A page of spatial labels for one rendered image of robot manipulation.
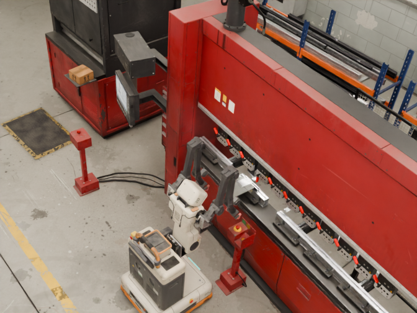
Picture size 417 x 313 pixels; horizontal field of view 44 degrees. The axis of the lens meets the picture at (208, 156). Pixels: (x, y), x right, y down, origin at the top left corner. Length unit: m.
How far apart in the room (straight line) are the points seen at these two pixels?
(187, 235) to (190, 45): 1.68
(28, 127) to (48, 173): 0.95
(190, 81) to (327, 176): 1.68
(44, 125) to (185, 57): 2.94
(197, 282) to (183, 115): 1.61
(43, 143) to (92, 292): 2.33
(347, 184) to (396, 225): 0.46
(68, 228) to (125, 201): 0.71
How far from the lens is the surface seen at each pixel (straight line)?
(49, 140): 6.94
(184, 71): 4.85
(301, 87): 3.92
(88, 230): 5.81
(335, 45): 6.40
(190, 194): 4.27
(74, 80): 6.18
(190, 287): 5.00
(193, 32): 4.69
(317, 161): 4.04
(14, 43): 9.08
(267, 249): 4.91
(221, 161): 5.18
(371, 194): 3.78
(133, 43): 4.97
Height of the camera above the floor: 4.42
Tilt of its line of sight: 42 degrees down
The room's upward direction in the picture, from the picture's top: 6 degrees clockwise
